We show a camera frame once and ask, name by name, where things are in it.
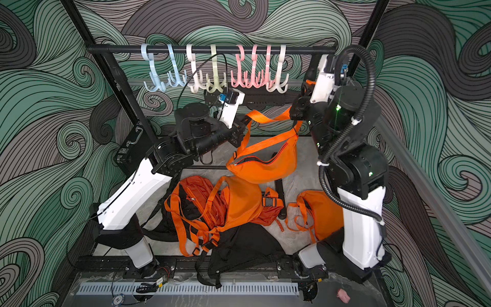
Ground orange fanny pack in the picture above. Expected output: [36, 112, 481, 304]
[226, 105, 303, 184]

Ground orange tote bag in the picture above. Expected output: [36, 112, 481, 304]
[206, 176, 263, 235]

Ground red orange black backpack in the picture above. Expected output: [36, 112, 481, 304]
[143, 176, 228, 257]

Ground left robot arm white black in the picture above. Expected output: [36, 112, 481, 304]
[92, 102, 246, 270]

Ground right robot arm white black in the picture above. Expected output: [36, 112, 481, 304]
[290, 86, 391, 283]

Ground white hook right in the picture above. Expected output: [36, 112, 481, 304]
[267, 45, 289, 94]

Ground white hook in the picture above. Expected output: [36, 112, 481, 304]
[267, 45, 289, 94]
[186, 44, 207, 93]

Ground pale green hook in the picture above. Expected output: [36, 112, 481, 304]
[206, 44, 228, 93]

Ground white hook left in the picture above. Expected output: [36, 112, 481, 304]
[186, 44, 207, 93]

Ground pink hook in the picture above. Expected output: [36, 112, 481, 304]
[245, 45, 261, 88]
[260, 45, 272, 90]
[230, 45, 246, 88]

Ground light blue hook inner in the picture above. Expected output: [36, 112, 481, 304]
[167, 44, 187, 88]

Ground light blue hook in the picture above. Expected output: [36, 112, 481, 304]
[167, 44, 187, 88]
[141, 43, 166, 93]

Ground light blue hook outer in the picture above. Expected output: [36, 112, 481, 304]
[141, 43, 166, 93]

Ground black clothes rack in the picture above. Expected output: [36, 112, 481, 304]
[86, 43, 336, 174]

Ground pink small object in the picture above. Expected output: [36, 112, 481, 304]
[336, 289, 350, 304]

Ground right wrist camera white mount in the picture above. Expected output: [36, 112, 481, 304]
[310, 54, 338, 104]

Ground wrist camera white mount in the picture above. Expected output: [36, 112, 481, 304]
[218, 88, 245, 129]
[310, 54, 338, 104]

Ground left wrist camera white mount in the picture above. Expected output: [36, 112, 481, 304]
[218, 88, 245, 129]

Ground black perforated wall bracket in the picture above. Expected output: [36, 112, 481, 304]
[204, 85, 308, 107]

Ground black corrugated cable hose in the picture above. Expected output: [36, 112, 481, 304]
[317, 44, 386, 227]

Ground black box on wall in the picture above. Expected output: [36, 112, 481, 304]
[113, 123, 153, 180]

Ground black bag orange straps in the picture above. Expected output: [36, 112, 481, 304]
[194, 222, 286, 289]

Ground white slotted cable duct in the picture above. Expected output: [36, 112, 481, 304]
[76, 281, 300, 296]

